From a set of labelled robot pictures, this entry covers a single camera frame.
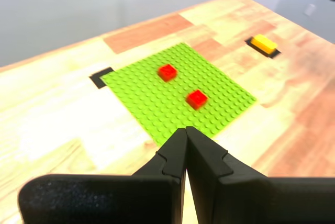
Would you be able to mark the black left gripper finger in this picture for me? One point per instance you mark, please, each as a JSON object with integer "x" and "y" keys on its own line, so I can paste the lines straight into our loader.
{"x": 248, "y": 197}
{"x": 104, "y": 197}

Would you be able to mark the yellow long brick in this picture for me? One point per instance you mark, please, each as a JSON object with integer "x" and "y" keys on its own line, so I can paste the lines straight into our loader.
{"x": 264, "y": 43}

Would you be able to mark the green studded baseplate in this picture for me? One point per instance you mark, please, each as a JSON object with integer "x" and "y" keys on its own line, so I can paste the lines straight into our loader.
{"x": 146, "y": 98}

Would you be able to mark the red square brick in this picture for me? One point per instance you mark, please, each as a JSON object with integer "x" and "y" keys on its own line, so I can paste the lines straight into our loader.
{"x": 197, "y": 99}
{"x": 167, "y": 72}

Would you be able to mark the black tape corner marker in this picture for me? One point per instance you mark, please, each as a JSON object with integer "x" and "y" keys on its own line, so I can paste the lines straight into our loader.
{"x": 98, "y": 81}

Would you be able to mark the black tape rectangle marker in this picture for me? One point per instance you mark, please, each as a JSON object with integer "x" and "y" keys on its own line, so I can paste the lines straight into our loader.
{"x": 274, "y": 55}

